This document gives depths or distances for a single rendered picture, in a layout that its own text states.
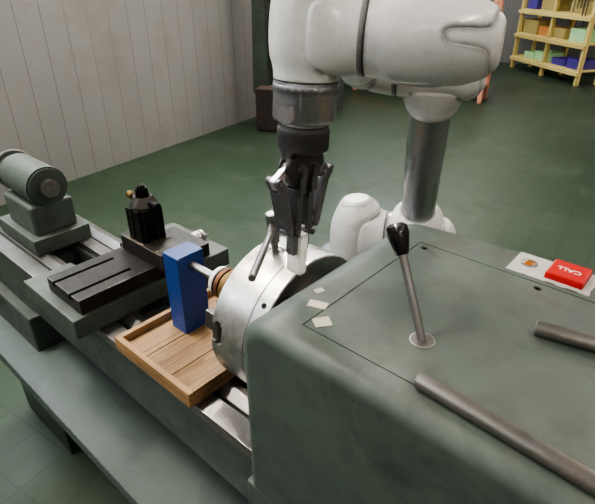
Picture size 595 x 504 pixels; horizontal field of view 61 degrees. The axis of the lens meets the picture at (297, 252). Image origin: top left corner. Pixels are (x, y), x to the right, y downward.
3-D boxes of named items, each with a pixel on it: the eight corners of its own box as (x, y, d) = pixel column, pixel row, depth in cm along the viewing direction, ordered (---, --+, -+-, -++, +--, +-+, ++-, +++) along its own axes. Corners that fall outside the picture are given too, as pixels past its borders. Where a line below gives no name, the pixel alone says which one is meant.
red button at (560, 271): (590, 279, 86) (593, 269, 85) (580, 294, 82) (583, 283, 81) (553, 267, 89) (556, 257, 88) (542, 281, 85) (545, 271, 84)
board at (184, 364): (298, 332, 134) (298, 320, 132) (190, 408, 111) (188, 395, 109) (223, 290, 151) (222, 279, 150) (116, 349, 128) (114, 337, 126)
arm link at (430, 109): (387, 231, 176) (452, 238, 171) (381, 268, 167) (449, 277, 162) (399, 18, 115) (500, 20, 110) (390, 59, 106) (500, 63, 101)
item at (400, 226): (415, 253, 71) (419, 223, 69) (403, 261, 69) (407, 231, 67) (391, 244, 74) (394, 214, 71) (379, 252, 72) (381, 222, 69)
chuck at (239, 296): (345, 336, 121) (343, 223, 103) (252, 422, 102) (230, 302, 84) (317, 321, 126) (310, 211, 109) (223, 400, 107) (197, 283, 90)
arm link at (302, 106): (258, 78, 68) (258, 122, 70) (310, 87, 62) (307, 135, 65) (302, 74, 74) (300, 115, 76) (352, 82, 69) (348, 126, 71)
